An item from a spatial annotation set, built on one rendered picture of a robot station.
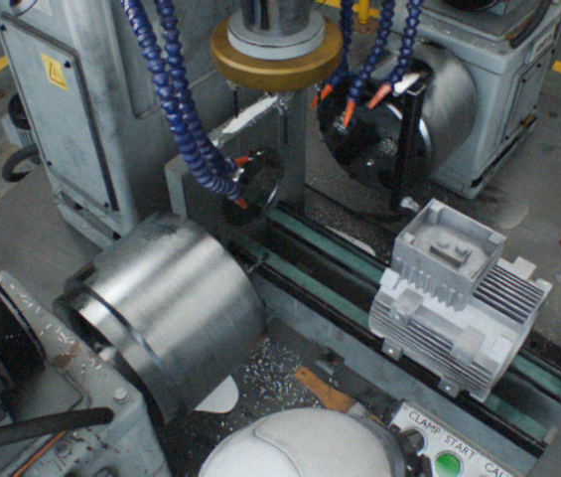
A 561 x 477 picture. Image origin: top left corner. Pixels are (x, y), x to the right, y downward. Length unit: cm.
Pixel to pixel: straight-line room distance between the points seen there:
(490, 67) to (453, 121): 14
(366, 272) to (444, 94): 34
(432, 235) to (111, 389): 49
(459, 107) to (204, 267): 59
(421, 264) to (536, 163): 78
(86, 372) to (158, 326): 10
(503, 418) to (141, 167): 69
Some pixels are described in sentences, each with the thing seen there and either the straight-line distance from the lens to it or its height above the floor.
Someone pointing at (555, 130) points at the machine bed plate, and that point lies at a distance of 173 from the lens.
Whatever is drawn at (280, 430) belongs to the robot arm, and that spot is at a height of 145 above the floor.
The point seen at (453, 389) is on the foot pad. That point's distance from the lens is 96.
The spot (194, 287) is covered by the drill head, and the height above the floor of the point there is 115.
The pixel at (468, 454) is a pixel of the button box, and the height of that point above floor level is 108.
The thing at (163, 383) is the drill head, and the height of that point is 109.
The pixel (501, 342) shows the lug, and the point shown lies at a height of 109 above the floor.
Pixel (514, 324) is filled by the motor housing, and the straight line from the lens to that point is 89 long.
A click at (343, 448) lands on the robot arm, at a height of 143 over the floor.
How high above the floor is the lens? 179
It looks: 48 degrees down
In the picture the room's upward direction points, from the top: 1 degrees counter-clockwise
